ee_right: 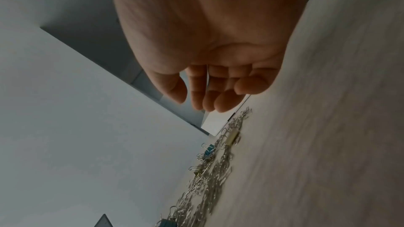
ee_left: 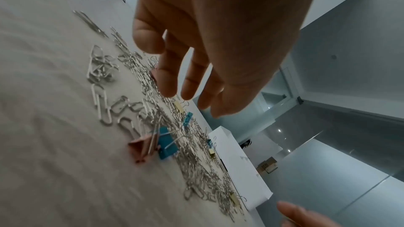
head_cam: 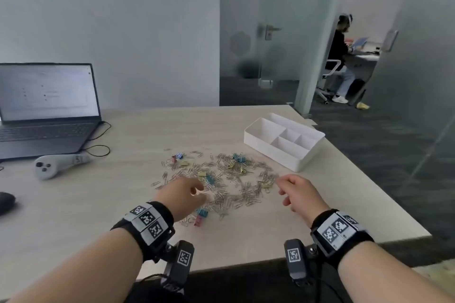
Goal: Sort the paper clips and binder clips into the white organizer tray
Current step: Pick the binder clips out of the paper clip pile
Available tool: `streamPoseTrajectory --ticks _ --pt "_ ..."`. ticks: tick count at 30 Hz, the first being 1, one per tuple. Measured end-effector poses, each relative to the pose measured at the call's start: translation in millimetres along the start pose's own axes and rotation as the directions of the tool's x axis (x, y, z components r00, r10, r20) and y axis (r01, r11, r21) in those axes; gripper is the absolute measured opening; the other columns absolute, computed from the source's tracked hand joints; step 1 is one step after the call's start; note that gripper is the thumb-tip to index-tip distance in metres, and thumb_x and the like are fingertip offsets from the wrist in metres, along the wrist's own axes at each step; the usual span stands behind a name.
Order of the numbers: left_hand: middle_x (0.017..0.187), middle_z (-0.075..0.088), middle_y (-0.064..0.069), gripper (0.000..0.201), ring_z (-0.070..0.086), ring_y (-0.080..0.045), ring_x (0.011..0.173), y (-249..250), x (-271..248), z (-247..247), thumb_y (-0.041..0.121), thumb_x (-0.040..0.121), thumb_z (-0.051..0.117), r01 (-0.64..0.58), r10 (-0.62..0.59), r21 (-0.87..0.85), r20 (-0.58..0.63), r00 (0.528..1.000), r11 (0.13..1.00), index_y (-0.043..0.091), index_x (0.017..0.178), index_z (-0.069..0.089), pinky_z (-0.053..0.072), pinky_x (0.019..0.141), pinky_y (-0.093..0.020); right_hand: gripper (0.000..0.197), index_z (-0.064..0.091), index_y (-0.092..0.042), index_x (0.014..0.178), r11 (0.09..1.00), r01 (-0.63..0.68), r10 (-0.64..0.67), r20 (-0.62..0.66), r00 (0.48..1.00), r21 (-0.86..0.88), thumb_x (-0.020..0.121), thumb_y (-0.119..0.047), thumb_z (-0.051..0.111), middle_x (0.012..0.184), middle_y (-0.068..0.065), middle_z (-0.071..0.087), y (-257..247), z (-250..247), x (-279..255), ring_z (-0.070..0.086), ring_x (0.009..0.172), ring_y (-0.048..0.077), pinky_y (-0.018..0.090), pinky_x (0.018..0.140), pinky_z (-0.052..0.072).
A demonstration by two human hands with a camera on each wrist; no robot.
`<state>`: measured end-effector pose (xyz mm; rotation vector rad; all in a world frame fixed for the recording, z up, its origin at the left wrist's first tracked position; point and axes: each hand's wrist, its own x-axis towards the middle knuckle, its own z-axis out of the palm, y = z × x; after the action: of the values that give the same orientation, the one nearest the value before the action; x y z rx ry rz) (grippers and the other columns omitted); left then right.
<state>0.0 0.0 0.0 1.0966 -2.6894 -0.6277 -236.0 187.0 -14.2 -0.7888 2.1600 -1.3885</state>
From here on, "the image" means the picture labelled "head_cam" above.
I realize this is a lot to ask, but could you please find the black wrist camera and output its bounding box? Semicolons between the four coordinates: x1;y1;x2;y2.
283;239;317;285
162;241;195;294

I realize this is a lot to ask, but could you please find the black laptop cable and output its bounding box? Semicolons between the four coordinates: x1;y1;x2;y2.
80;121;111;158

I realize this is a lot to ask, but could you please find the person's right forearm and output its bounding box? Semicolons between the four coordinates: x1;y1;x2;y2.
336;241;455;303

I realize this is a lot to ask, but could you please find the dark grey laptop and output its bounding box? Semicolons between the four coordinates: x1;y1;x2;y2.
0;62;104;162

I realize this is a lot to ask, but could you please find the person's left hand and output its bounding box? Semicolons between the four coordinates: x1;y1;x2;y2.
155;175;209;224

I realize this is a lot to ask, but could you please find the metal bar door handle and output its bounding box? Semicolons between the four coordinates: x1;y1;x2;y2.
382;29;400;53

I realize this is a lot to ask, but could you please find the metal lever door handle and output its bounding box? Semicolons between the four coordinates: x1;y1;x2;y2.
257;23;282;41

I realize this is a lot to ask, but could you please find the black left wristband with markers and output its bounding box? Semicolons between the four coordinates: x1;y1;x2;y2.
110;201;175;264

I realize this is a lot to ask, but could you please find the pile of coloured binder clips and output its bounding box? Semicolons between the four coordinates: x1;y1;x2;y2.
170;151;274;227

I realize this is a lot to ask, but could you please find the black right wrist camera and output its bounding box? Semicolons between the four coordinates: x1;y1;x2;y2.
283;239;317;285

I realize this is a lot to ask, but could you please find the white handheld controller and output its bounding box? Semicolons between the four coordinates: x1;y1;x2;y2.
34;154;91;181

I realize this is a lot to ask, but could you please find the white office desk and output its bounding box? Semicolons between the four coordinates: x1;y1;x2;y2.
346;40;383;76

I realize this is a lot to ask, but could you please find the white office chair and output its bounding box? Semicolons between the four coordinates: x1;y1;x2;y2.
315;59;347;105

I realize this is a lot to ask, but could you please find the person's right hand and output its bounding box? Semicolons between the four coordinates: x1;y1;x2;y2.
275;174;331;224

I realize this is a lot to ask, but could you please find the person's left forearm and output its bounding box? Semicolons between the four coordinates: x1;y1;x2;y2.
7;228;145;303

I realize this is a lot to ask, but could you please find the pile of silver paper clips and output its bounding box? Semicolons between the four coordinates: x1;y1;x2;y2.
151;150;282;225

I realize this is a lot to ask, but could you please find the hexagonal glass sticker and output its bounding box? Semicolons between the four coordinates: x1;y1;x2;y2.
229;31;251;55

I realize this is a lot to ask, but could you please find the black computer mouse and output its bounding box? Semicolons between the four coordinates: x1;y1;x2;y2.
0;191;17;216

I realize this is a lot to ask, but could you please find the black right wristband with markers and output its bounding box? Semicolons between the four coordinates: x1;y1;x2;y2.
309;209;374;267

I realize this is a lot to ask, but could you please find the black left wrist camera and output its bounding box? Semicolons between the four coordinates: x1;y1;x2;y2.
162;241;195;294

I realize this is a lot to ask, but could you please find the black wristband with markers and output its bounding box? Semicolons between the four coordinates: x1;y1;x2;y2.
110;201;175;264
309;209;374;267

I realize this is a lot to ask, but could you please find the white compartment organizer tray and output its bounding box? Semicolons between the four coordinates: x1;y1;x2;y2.
244;112;326;173

